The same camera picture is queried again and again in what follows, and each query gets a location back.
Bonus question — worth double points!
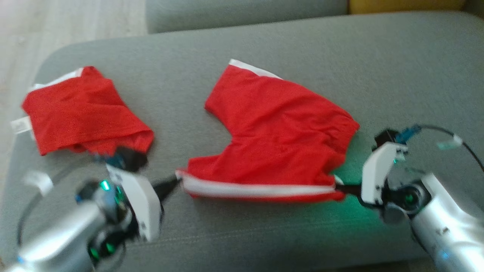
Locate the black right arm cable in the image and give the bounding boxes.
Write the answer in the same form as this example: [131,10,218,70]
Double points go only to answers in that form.
[397,124,484,172]

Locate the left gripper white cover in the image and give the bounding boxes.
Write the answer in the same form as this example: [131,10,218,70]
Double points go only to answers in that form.
[107,164,182,243]

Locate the white cable tag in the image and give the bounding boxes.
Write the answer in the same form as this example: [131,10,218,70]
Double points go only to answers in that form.
[23,170,53,197]
[437,135,464,150]

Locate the red shorts with white stripe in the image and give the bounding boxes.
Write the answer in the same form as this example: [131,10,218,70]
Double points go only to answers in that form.
[176,59,360,202]

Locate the white left cable tag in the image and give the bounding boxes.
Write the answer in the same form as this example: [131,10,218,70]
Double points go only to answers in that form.
[23,170,53,197]

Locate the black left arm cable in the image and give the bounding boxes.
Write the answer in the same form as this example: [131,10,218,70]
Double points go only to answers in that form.
[16,153,125,250]

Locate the yellow cushion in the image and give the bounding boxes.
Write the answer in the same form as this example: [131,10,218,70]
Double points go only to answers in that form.
[348,0,466,15]

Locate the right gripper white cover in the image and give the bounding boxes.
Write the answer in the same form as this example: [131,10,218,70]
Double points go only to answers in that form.
[335,142,410,207]

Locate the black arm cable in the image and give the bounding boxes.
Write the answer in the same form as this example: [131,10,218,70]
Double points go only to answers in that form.
[397,124,484,172]
[16,153,125,250]

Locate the white right cable tag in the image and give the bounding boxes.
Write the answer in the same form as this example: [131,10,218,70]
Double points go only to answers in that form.
[437,135,464,150]

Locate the grey sofa back cushion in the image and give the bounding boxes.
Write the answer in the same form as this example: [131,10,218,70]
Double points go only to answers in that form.
[146,0,349,34]

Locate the grey sofa seat cushion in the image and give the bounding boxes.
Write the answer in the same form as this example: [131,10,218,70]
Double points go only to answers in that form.
[0,11,484,272]

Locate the red jersey with white trim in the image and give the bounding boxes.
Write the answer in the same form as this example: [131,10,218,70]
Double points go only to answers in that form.
[11,66,155,157]

